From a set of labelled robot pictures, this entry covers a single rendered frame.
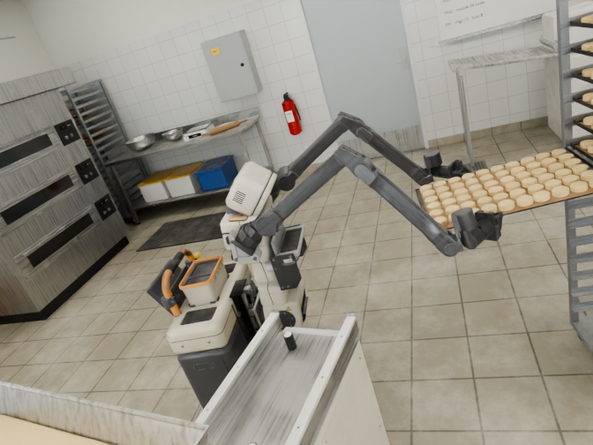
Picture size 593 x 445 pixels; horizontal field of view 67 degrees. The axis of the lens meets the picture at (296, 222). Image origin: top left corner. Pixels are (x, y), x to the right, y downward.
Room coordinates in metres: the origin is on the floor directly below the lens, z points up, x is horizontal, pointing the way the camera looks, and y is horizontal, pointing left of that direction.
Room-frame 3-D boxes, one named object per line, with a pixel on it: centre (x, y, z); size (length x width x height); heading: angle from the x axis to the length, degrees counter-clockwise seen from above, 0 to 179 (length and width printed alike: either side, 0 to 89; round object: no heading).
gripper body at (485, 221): (1.26, -0.58, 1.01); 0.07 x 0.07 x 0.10; 33
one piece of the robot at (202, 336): (1.79, 0.45, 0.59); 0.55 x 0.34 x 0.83; 166
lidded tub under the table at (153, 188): (5.82, 1.56, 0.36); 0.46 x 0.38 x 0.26; 158
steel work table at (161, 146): (5.63, 1.04, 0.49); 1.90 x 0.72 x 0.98; 69
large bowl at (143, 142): (5.80, 1.56, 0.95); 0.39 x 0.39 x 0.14
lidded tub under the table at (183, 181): (5.68, 1.18, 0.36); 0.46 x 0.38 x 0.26; 159
